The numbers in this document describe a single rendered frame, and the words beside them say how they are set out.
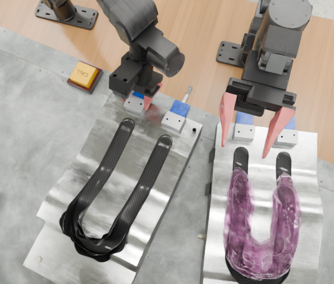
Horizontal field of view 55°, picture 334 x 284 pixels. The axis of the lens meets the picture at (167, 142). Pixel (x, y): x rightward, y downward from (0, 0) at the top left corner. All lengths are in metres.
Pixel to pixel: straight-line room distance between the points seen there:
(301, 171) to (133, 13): 0.55
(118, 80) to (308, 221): 0.54
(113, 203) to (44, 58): 0.53
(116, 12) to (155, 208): 0.44
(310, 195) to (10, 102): 0.87
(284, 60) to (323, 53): 0.65
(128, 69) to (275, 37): 0.35
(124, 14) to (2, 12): 0.67
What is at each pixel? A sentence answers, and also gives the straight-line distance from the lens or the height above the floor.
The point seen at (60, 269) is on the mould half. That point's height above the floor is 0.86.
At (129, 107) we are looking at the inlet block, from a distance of 0.82.
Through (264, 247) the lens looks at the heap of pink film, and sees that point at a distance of 0.79.
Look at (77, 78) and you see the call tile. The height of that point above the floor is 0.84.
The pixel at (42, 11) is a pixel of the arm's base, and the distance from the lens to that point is 1.18.
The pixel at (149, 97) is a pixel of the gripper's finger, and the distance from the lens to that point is 0.76.
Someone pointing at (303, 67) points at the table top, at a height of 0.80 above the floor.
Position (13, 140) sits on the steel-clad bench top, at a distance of 1.03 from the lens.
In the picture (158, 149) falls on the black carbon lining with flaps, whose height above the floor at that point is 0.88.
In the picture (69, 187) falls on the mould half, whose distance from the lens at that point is 0.81.
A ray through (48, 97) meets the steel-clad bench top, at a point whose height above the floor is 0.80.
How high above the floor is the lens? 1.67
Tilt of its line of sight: 75 degrees down
